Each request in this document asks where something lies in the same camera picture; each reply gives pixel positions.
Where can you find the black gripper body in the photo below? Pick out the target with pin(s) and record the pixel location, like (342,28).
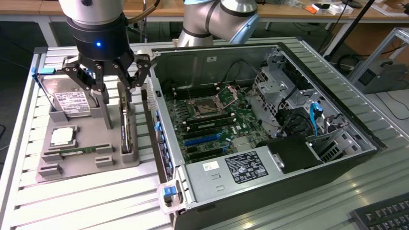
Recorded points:
(98,40)

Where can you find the graphics card with metal bracket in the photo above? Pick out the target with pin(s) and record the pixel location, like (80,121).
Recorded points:
(125,134)

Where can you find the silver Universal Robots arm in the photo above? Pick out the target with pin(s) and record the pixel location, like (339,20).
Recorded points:
(92,9)

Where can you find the thin socket locking lever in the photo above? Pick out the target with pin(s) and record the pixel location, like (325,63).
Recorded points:
(189,93)

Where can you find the black RAM slot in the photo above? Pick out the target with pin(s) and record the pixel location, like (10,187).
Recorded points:
(209,119)
(194,86)
(207,116)
(197,94)
(195,91)

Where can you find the grey parts rack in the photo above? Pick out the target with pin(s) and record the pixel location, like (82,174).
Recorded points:
(89,136)

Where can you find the CPU socket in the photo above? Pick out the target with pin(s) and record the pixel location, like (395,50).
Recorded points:
(203,107)

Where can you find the silver CPU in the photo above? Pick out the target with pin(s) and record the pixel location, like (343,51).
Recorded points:
(64,136)

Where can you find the wooden desk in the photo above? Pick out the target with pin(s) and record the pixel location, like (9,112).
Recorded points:
(25,9)
(287,12)

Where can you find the metal socket cover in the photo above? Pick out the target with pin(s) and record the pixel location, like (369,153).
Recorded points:
(227,95)

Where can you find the RAM stick with white label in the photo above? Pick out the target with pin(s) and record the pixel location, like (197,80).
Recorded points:
(207,125)

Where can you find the bare green RAM stick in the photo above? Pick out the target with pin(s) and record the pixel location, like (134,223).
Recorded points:
(77,151)

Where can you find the long black expansion slot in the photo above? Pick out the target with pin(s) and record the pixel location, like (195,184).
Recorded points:
(205,152)
(199,134)
(207,157)

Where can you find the blue expansion slot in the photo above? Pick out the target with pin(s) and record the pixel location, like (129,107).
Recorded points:
(201,140)

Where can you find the short black expansion slot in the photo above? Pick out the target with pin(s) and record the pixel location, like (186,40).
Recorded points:
(193,149)

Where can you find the green motherboard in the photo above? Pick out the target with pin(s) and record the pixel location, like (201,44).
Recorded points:
(242,119)

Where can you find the metal disk bay cage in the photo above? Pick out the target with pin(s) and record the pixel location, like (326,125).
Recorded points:
(274,91)

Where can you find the silver chipset heatsink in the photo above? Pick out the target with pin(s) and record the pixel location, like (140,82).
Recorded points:
(242,143)

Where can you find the grey power supply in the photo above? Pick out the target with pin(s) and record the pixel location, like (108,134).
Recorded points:
(203,187)

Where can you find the black plastic shroud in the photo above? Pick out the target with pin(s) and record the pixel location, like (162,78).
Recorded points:
(287,155)

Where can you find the orange box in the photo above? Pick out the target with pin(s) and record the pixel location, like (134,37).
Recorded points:
(310,9)

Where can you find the white box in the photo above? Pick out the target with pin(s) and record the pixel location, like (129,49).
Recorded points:
(341,9)

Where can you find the black tripod pole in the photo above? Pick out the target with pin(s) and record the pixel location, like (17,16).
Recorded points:
(350,26)

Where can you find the perforated metal bay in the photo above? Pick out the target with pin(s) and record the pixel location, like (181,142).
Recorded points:
(331,148)

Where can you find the open black PC case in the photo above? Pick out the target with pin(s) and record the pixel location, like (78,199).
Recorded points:
(287,198)

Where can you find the black keyboard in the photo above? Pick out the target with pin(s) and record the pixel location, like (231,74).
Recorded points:
(382,215)

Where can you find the black intrusion switch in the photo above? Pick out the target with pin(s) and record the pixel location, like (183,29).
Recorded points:
(156,93)

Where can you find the hard disk with blue bracket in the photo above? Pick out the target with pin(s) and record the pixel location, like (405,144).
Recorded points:
(68,100)

